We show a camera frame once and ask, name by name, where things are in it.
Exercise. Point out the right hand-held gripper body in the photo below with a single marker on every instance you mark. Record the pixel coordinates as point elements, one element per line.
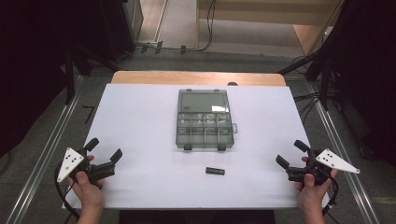
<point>333,160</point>

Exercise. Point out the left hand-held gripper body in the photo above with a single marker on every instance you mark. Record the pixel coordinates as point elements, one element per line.
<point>71,161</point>

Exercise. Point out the small black rectangular part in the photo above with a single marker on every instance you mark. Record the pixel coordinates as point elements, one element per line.
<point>215,170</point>

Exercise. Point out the clear plastic compartment box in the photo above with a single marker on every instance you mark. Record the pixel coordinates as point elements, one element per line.
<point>204,130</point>

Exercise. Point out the person's left hand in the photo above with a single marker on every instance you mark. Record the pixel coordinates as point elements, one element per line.
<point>88,194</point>

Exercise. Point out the person's right hand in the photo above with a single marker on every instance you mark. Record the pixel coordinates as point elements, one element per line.
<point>313,196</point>

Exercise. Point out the white table board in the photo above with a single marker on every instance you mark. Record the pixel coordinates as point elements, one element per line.
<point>140,130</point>

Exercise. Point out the black metal stand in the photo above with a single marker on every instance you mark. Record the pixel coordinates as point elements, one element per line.
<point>323,74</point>
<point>70,77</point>

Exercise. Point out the black curtain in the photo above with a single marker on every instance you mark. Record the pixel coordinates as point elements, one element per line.
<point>28,62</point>
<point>367,77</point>

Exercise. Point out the dark cloth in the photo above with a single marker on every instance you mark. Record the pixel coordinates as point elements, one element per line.
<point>196,217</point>

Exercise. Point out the black cabinet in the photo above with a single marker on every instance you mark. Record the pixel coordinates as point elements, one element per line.
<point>121,28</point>

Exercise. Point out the wooden platform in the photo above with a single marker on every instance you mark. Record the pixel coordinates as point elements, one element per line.
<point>264,12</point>

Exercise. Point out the metal floor rail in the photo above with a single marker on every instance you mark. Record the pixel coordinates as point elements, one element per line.
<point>40,168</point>
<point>342,149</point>

